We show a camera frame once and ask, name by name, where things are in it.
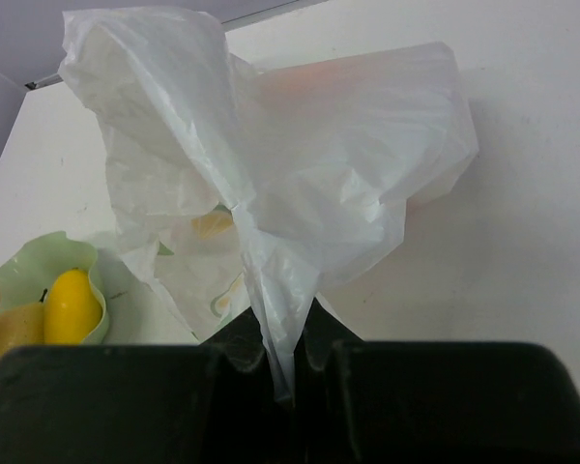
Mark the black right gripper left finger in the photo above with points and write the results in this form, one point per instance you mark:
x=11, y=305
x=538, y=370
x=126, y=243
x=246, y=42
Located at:
x=211, y=403

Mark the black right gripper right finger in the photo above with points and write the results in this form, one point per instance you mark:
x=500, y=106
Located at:
x=431, y=402

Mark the yellow fake banana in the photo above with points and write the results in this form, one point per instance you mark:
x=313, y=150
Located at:
x=71, y=310

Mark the white plastic bag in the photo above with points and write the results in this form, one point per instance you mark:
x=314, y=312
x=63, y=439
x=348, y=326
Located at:
x=283, y=182

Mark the green wavy glass bowl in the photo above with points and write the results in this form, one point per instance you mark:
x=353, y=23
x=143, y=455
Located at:
x=39, y=263

